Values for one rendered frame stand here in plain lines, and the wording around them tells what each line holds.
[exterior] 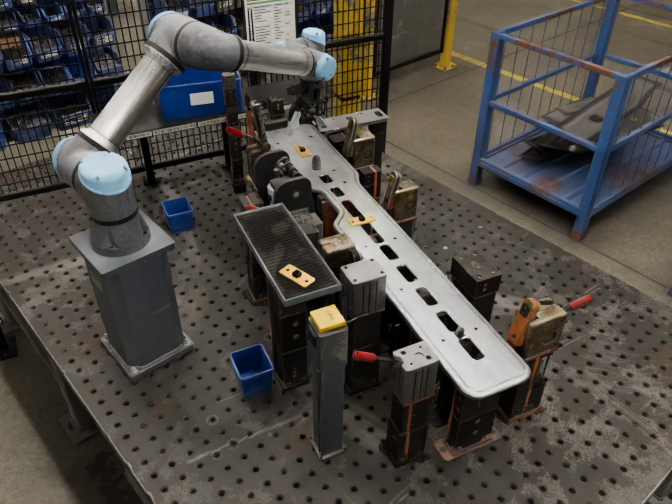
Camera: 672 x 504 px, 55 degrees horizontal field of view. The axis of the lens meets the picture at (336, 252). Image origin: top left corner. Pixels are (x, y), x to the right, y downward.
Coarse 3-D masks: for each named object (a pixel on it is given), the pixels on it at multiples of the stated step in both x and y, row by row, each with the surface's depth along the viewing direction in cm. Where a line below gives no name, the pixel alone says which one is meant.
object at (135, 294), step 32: (96, 256) 163; (128, 256) 163; (160, 256) 169; (96, 288) 174; (128, 288) 166; (160, 288) 174; (128, 320) 172; (160, 320) 179; (128, 352) 180; (160, 352) 185
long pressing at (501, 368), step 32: (320, 192) 207; (352, 192) 206; (384, 224) 192; (384, 256) 180; (416, 256) 180; (416, 288) 169; (448, 288) 169; (416, 320) 160; (480, 320) 160; (448, 352) 151; (512, 352) 152; (480, 384) 144; (512, 384) 144
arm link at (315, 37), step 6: (306, 30) 200; (312, 30) 200; (318, 30) 201; (306, 36) 199; (312, 36) 198; (318, 36) 199; (324, 36) 200; (312, 42) 199; (318, 42) 199; (324, 42) 202; (312, 48) 199; (318, 48) 201; (324, 48) 203
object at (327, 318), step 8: (312, 312) 139; (320, 312) 139; (328, 312) 139; (336, 312) 139; (320, 320) 137; (328, 320) 137; (336, 320) 137; (344, 320) 137; (320, 328) 135; (328, 328) 136
